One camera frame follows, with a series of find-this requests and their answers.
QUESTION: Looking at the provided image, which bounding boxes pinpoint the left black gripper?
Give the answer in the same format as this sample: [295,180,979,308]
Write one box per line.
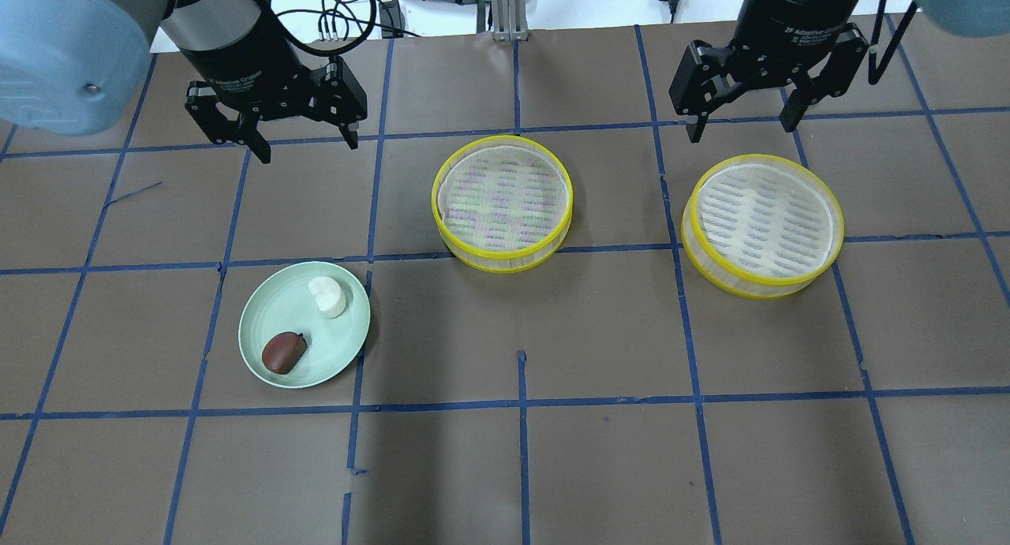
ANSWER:
[183,17,368,165]

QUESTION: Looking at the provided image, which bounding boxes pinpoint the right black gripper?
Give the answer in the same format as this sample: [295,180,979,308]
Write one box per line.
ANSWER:
[668,0,869,144]

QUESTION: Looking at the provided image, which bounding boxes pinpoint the yellow steamer basket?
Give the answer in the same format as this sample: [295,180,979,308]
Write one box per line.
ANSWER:
[430,135,574,273]
[679,154,845,300]

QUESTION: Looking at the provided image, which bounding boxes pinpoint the white steamed bun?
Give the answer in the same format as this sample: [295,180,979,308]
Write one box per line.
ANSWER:
[308,275,347,319]

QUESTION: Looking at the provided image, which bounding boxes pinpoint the brown steamed bun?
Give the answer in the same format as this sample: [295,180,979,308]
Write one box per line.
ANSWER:
[262,330,308,374]

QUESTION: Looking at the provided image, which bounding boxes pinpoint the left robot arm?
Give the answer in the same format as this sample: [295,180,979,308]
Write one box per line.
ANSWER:
[1,0,368,164]

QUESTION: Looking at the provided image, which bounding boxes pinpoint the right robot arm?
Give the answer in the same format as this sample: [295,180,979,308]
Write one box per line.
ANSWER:
[668,0,1009,143]

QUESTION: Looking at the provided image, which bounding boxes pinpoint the light green plate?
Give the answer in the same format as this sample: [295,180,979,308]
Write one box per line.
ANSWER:
[238,261,371,388]

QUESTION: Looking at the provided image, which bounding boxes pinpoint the black cable bundle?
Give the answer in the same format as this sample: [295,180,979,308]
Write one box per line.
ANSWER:
[272,0,423,57]

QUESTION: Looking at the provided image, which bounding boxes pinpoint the aluminium frame post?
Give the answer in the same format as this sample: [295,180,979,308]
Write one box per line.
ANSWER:
[489,0,529,42]

